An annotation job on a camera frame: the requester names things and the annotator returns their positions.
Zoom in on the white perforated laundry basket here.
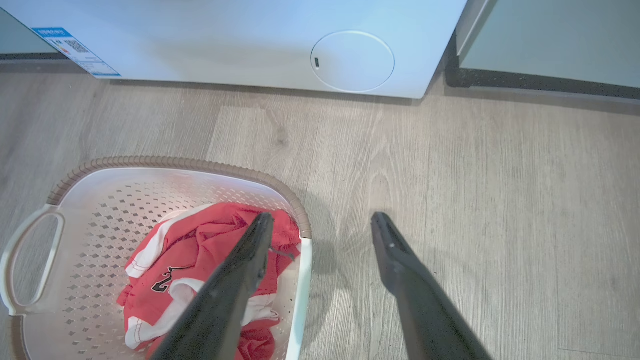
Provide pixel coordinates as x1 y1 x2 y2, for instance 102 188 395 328
0 156 314 360

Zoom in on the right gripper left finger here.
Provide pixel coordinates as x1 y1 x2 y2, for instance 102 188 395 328
150 212 275 360

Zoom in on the round white filter cover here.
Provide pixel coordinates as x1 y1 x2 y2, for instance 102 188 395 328
310 30 396 94

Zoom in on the blue energy label sticker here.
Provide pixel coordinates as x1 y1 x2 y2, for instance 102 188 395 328
31 27 122 78

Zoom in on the white front-load washing machine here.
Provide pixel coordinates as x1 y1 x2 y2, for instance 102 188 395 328
0 0 469 100

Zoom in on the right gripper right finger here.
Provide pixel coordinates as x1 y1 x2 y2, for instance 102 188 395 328
370 212 493 360

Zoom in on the pale teal cabinet with drawer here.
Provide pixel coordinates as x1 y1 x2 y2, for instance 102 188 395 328
0 7 69 62

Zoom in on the red and white jersey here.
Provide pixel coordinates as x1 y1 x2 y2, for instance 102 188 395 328
116 202 302 360

